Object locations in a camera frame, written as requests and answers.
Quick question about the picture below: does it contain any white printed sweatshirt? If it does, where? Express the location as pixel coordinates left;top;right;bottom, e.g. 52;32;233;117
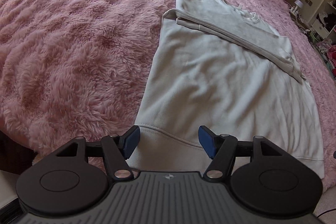
128;0;325;177

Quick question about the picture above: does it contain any pink fluffy bed blanket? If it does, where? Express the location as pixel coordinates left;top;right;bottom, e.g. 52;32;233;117
1;0;335;188

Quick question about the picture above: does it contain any white bedside lamp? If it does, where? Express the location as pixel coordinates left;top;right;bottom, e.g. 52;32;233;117
292;0;303;14

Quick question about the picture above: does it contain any white wardrobe shelf unit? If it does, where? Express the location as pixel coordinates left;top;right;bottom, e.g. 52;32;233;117
311;1;335;40

